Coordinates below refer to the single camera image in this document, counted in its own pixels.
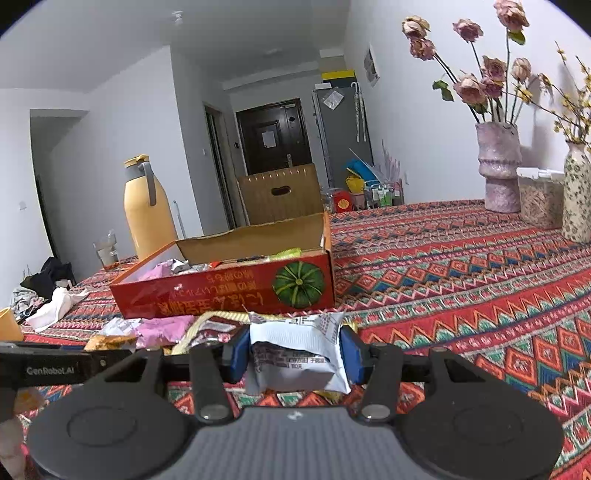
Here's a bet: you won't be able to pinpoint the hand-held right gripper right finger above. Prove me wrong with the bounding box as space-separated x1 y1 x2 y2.
339 325 490 425

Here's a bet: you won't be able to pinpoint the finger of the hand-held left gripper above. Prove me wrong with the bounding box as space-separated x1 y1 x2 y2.
85 348 139 385

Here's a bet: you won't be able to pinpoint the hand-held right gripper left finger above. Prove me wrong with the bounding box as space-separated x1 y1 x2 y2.
99 325 253 425

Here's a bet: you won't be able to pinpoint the white snack packet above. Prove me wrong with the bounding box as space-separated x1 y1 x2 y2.
245 311 352 395

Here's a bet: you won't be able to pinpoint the pink snack packet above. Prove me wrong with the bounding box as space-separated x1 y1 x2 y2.
136 315 197 347
139 261 178 281

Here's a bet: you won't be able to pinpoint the red cardboard box pumpkin print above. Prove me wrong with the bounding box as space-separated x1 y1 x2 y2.
109 211 336 320

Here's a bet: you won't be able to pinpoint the person's left hand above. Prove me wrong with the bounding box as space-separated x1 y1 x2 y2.
0 413 26 480

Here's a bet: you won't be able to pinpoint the noodle print snack packet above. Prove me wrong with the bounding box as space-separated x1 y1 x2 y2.
14 388 47 414
85 335 137 354

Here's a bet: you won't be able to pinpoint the gold snack packet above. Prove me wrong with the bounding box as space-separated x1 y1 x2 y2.
178 311 252 356

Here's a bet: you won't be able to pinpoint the orange cup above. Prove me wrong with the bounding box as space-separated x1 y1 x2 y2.
0 307 24 342

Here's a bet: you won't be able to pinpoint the white cloth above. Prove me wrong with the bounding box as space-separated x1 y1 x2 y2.
25 287 90 333

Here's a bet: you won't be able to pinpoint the grey cloth pile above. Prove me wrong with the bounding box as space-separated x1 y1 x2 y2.
9 286 47 324

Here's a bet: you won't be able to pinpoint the black chair with clothes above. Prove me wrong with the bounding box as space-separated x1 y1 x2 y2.
21 257 76 296

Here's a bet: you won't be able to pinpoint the glass cup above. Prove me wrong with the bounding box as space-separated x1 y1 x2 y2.
93 230 121 272

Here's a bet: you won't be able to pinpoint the patterned red tablecloth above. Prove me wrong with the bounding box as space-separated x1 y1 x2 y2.
0 198 591 480

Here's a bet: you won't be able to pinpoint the yellow thermos jug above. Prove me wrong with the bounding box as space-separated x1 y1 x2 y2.
123 155 178 261

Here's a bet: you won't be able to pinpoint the large brown cardboard box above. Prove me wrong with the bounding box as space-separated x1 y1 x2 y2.
237 163 325 227

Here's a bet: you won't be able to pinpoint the blue plastic object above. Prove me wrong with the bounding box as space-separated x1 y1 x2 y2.
346 159 382 183

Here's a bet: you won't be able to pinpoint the dark door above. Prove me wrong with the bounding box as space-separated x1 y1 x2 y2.
235 98 314 177

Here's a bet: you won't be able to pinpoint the grey refrigerator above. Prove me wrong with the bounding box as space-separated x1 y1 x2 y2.
312 85 375 188

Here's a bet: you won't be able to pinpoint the pink vase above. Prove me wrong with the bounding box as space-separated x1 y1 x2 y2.
475 121 523 214

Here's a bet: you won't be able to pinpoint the clear grain storage container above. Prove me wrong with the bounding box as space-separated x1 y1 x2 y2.
516 167 566 230

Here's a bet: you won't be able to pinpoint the white folded umbrella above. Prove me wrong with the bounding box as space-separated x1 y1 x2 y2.
351 82 368 143

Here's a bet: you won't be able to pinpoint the floral pattern vase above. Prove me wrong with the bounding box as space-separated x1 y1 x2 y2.
562 142 591 244

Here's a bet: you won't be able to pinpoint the dried rose bouquet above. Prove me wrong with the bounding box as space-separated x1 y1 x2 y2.
401 0 539 124

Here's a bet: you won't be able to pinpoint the yellow flower branches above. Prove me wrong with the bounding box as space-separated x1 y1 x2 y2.
538 41 591 146

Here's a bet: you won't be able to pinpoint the wire basket with bottles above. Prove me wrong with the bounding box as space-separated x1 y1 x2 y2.
364 181 406 209

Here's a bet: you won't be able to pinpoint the wall electrical panel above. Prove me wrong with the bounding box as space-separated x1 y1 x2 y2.
363 44 380 88

